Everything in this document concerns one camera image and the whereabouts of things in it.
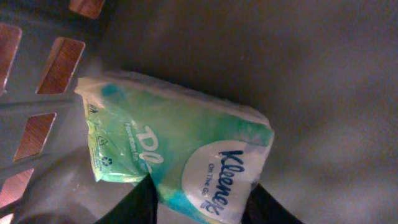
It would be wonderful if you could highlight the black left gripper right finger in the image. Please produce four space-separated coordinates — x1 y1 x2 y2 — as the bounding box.
241 184 303 224

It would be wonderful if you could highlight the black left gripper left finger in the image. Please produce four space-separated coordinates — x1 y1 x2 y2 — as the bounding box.
95 175 159 224

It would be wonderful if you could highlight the dark mesh basket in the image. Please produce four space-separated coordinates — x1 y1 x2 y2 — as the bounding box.
1 1 397 223

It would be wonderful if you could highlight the green Kleenex tissue pack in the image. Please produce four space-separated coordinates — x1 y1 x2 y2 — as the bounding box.
75 72 274 223

